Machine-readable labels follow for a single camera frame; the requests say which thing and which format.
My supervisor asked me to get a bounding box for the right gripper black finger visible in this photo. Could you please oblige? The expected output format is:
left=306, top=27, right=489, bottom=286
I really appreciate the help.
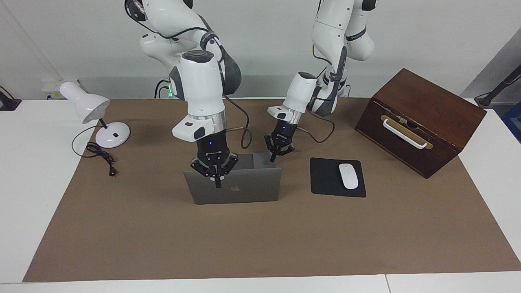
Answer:
left=218, top=155, right=239, bottom=188
left=191, top=159, right=218, bottom=188

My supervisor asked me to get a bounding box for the grey aluminium laptop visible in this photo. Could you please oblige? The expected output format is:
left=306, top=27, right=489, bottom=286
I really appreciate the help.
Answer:
left=184, top=153, right=282, bottom=205

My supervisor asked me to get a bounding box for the black mouse pad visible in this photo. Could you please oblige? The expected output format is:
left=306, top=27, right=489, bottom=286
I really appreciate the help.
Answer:
left=310, top=157, right=367, bottom=198

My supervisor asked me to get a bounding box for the white computer mouse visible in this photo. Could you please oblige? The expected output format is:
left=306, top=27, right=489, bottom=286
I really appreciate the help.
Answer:
left=339, top=163, right=359, bottom=190

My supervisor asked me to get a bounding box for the brown table mat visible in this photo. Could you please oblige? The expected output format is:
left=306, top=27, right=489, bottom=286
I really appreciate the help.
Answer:
left=22, top=97, right=521, bottom=282

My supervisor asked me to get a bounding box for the white desk lamp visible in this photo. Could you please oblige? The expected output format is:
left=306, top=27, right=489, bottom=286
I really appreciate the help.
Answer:
left=59, top=81, right=131, bottom=149

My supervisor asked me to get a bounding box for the dark brown wooden box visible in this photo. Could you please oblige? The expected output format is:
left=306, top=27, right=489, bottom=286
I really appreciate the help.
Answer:
left=355, top=68, right=487, bottom=179

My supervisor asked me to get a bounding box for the white power strip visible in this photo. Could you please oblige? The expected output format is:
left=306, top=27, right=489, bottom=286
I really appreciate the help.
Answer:
left=42, top=79, right=88, bottom=101

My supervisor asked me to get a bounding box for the black tripod stand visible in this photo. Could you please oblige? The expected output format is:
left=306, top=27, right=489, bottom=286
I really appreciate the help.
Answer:
left=474, top=64, right=521, bottom=109

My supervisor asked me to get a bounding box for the black stand base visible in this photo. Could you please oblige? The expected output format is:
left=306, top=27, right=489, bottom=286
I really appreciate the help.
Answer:
left=0, top=85, right=22, bottom=112

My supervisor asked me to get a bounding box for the blue crate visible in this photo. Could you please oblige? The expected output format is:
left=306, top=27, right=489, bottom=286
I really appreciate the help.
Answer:
left=501, top=101, right=521, bottom=144

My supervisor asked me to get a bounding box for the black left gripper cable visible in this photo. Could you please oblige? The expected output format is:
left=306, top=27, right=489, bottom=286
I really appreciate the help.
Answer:
left=296, top=109, right=335, bottom=144

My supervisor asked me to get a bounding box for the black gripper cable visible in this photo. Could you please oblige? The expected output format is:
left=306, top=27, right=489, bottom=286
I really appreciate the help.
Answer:
left=296, top=109, right=335, bottom=144
left=159, top=26, right=253, bottom=149

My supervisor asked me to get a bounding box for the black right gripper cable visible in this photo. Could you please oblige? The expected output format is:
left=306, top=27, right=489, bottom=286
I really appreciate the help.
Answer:
left=159, top=26, right=253, bottom=149

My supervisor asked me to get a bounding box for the black lamp power cable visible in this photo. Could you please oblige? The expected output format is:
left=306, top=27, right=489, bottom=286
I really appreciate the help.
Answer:
left=72, top=125, right=118, bottom=177

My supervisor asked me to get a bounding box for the gold handle backplate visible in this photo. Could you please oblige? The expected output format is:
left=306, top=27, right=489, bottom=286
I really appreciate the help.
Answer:
left=380, top=115, right=433, bottom=150

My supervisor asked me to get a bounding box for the white box handle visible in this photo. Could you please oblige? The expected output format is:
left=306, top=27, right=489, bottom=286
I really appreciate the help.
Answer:
left=382, top=118, right=429, bottom=150

